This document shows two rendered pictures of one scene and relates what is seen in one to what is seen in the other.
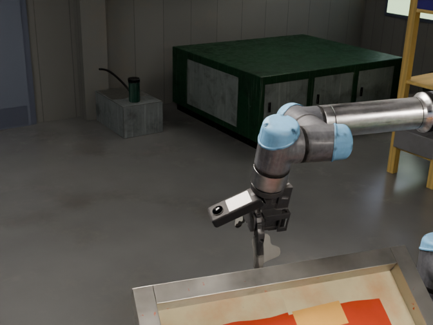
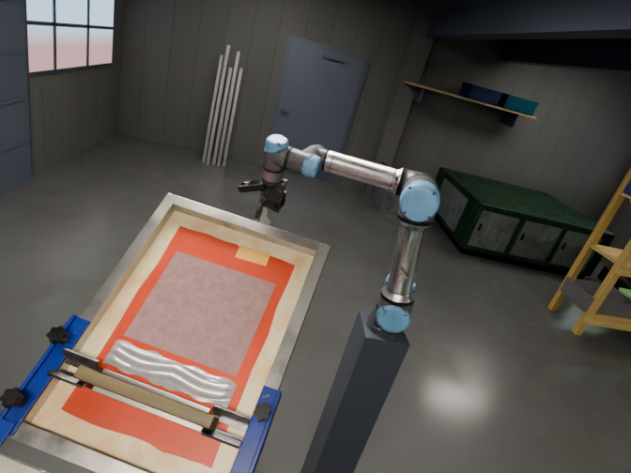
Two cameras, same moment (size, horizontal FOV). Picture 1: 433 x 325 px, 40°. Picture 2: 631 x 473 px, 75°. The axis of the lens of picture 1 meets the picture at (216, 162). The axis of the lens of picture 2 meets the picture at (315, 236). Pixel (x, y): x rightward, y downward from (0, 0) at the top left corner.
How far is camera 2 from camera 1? 0.86 m
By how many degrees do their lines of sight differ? 23
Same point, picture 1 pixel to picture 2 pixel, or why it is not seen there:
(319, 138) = (295, 156)
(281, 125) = (274, 139)
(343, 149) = (308, 169)
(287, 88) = (500, 219)
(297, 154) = (279, 160)
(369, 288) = (294, 258)
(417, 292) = (314, 270)
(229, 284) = (214, 213)
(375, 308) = (287, 268)
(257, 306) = (224, 234)
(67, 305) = not seen: hidden behind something
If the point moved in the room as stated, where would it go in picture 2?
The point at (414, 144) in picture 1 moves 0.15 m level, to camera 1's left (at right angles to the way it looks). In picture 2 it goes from (576, 295) to (561, 289)
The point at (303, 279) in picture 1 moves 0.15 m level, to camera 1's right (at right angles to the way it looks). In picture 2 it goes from (254, 231) to (291, 251)
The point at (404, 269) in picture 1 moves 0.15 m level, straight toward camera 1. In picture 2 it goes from (317, 256) to (279, 262)
